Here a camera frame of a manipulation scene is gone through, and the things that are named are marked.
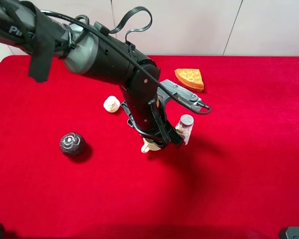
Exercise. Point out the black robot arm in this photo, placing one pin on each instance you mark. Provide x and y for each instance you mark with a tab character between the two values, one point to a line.
90	51

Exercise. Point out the dark carved round ball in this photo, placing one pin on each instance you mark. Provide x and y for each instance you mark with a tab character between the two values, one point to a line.
72	144

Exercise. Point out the orange cake slice toy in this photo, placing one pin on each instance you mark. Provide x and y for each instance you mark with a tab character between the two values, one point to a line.
190	78

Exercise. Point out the dark base bottom right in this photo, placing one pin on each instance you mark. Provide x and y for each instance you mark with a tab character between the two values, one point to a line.
289	233

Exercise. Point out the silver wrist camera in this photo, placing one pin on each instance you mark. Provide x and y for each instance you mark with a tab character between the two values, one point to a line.
187	98

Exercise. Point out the white ceramic cup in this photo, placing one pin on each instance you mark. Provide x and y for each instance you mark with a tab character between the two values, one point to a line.
151	145

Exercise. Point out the red velvet table cloth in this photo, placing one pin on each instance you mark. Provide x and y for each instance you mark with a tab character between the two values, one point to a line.
237	178

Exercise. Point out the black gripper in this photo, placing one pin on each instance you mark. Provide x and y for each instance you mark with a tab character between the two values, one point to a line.
151	122

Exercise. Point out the clear candy bottle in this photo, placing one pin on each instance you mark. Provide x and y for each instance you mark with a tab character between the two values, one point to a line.
184	127

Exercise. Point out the white rubber duck toy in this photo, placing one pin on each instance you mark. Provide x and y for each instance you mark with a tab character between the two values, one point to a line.
111	104

